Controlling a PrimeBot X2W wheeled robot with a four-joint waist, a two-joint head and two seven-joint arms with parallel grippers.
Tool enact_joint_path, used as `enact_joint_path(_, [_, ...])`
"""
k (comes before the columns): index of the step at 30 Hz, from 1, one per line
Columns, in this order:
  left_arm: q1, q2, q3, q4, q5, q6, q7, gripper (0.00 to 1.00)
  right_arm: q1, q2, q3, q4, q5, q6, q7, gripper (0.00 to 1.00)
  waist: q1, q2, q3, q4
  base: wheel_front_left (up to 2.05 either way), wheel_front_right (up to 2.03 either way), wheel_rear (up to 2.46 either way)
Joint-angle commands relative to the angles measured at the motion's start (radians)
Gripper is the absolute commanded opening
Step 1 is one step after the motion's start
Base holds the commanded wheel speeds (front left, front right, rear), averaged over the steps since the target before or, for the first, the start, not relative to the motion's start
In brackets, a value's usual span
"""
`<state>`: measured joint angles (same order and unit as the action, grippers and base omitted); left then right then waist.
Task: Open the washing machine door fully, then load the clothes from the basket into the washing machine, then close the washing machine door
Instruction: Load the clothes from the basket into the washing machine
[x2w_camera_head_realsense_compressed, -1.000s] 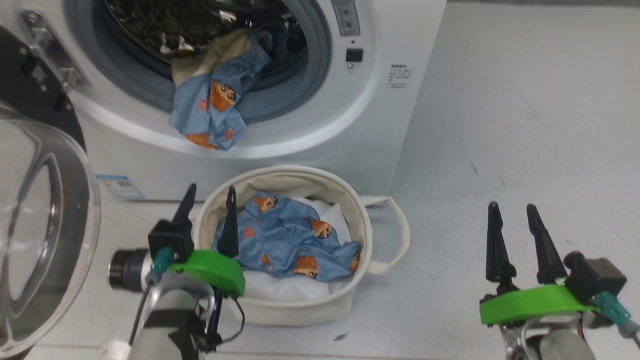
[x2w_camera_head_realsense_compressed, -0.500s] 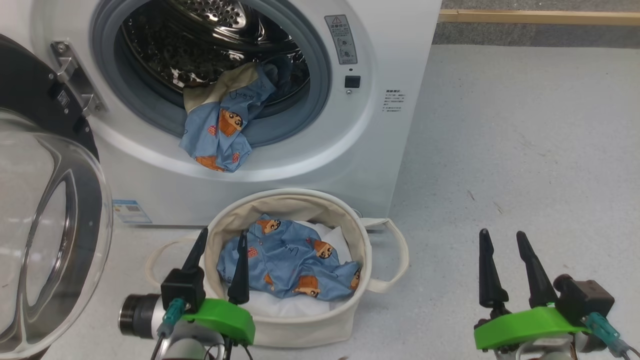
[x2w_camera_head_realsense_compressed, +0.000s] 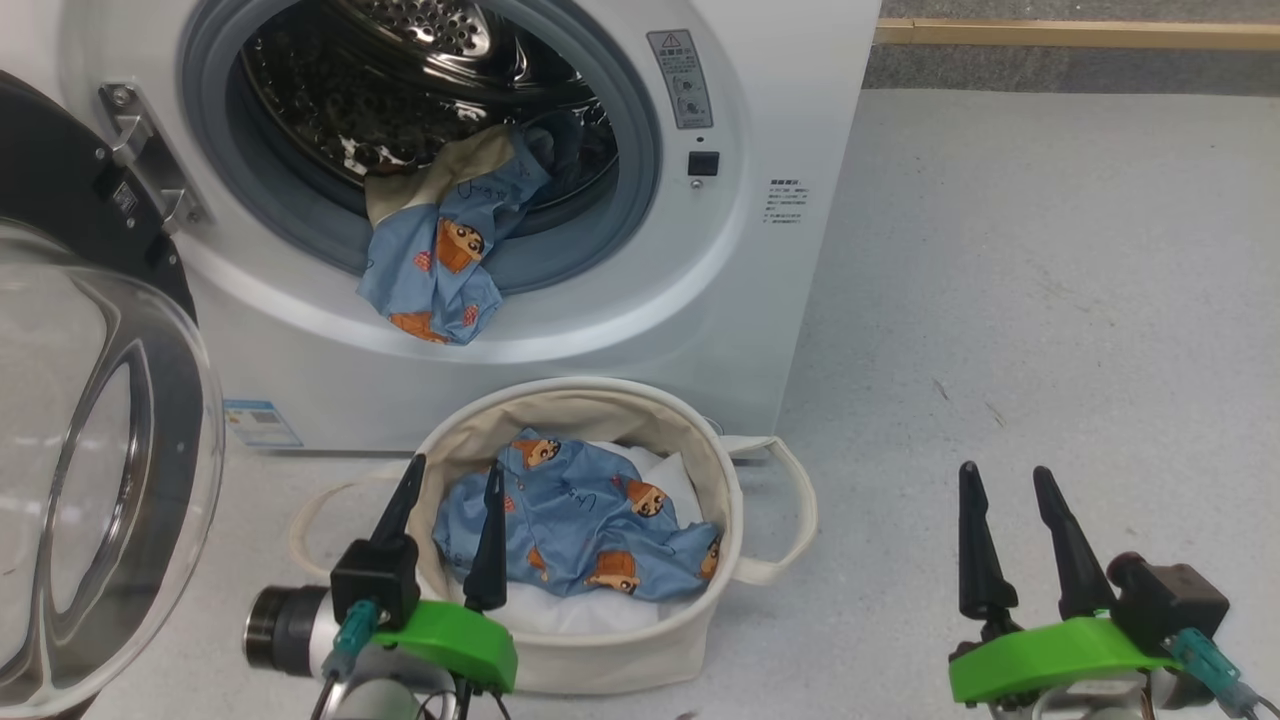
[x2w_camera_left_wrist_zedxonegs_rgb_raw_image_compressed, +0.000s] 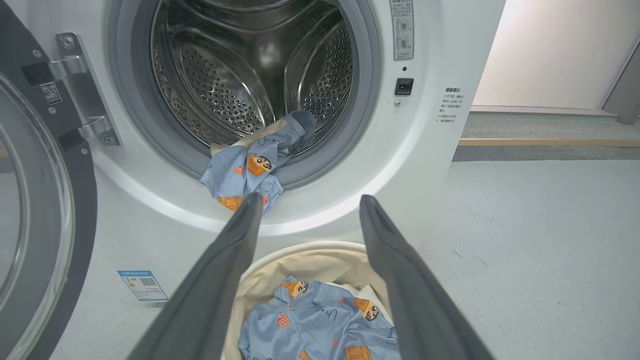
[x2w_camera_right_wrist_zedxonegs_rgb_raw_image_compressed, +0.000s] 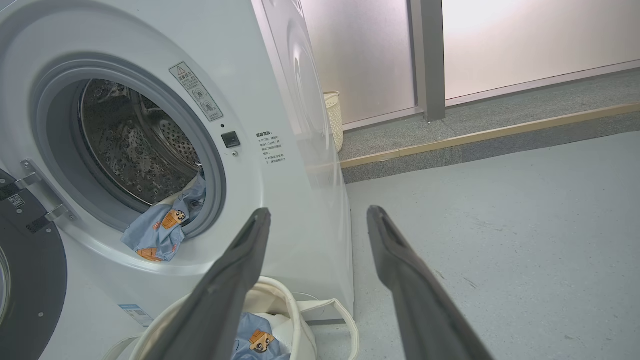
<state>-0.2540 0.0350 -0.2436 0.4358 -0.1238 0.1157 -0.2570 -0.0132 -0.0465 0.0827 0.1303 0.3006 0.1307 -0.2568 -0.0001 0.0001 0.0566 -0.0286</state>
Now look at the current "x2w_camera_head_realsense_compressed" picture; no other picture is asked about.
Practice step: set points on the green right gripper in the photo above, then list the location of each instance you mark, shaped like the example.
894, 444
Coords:
1050, 655

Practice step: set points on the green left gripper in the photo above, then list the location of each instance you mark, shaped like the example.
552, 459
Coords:
460, 640

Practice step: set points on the blue cartoon print garment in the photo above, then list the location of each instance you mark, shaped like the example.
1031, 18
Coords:
580, 520

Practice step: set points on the cream and blue cartoon garment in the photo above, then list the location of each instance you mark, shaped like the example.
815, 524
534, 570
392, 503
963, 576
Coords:
430, 280

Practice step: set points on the black glass washing machine door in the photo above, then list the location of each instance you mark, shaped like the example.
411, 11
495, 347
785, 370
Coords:
60, 180

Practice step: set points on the white cloth basket liner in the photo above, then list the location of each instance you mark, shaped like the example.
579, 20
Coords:
600, 615

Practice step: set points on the cream fabric laundry basket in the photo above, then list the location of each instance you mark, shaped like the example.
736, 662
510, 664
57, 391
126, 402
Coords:
600, 665

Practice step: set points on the white front-load washing machine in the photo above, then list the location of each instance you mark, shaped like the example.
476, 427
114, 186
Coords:
750, 300

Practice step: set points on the grey rubber door gasket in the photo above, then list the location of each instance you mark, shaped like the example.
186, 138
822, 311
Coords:
620, 180

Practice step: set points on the black door latch socket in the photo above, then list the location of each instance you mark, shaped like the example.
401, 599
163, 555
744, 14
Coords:
703, 163

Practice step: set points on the metal door hinge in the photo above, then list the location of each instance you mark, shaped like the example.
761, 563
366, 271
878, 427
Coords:
140, 140

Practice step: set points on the blue energy label sticker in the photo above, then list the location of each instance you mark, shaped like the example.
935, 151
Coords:
260, 425

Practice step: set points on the black text washer label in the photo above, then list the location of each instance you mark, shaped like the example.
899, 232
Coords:
785, 200

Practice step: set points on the steel washer drum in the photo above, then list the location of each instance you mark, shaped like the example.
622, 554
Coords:
400, 60

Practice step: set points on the grey warning sticker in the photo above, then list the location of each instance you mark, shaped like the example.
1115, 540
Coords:
680, 80

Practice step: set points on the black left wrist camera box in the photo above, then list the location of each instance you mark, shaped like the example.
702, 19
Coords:
375, 580

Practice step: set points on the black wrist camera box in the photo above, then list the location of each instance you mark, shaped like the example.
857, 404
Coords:
1170, 600
375, 580

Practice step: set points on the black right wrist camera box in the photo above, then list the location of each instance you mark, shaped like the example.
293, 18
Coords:
1170, 600

